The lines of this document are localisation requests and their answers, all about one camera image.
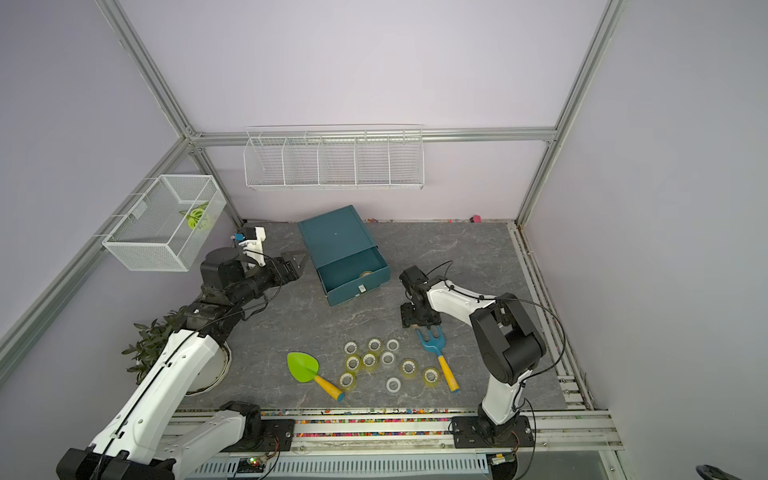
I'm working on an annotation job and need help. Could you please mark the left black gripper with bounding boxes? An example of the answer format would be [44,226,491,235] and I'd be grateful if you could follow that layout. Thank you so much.
[230,250,309,307]

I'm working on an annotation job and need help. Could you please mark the blue toy rake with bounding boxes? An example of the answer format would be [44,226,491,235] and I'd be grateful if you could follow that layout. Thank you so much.
[416,325,460,393]

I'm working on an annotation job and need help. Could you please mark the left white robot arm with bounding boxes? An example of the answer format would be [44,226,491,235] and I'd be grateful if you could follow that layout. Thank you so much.
[56,247,308,479]

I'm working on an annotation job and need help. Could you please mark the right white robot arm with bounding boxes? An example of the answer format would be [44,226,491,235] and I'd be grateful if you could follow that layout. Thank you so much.
[399,266,547,451]

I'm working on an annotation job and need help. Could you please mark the teal three-drawer cabinet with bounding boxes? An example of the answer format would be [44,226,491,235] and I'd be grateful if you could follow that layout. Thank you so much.
[298,205,391,306]

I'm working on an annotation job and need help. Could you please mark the green toy shovel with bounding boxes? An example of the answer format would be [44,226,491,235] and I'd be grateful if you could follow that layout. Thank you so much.
[286,352,344,401]

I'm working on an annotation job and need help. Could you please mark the green toy in basket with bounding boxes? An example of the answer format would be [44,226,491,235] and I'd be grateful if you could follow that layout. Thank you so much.
[180,202,211,231]

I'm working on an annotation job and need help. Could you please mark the white vent grille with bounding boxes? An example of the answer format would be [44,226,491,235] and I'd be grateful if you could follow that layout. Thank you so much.
[188,453,491,479]

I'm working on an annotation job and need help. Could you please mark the green potted plant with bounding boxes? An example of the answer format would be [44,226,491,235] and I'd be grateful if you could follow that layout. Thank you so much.
[122,310,232,397]

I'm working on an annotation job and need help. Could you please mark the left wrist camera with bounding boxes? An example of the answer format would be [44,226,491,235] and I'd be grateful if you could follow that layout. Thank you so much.
[233,224,267,268]

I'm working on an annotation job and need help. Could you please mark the white wire wall shelf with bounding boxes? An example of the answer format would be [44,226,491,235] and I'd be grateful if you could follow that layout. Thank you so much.
[243,124,425,190]

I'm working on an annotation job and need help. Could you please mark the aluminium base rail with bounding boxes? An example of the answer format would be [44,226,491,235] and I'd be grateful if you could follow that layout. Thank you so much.
[119,407,625,466]

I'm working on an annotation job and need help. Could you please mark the white mesh wall basket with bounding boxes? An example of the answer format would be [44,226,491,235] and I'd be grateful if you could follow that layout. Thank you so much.
[102,174,227,272]

